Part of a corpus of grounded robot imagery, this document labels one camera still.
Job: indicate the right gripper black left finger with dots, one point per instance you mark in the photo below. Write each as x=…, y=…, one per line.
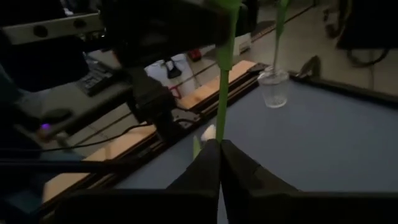
x=205, y=174

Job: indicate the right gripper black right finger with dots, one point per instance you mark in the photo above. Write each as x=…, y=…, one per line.
x=239, y=177

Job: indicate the green stem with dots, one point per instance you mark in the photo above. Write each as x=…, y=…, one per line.
x=208, y=133

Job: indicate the white artificial tulip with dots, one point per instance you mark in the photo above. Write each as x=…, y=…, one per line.
x=223, y=102

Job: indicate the black artificial tulip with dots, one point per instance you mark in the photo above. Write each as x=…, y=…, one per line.
x=281, y=15

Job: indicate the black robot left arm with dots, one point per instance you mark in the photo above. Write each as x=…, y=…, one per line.
x=152, y=99

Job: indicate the clear glass vase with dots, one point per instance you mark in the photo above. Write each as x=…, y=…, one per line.
x=275, y=93

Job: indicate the small red object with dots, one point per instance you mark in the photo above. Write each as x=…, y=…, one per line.
x=195, y=55

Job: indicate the white box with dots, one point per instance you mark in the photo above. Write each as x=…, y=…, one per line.
x=244, y=45

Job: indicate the blue table mat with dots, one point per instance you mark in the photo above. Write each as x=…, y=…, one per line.
x=311, y=149

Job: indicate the black table clamp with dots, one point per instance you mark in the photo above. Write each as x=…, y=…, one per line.
x=312, y=68

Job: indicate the black keyboard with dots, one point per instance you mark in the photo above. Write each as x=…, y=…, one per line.
x=93, y=79

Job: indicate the silver bar with holes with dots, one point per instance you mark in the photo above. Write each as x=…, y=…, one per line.
x=56, y=28

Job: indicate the black computer mouse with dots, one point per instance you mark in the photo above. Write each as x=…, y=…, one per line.
x=56, y=116

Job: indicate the black floor object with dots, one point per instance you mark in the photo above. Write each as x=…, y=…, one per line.
x=367, y=28

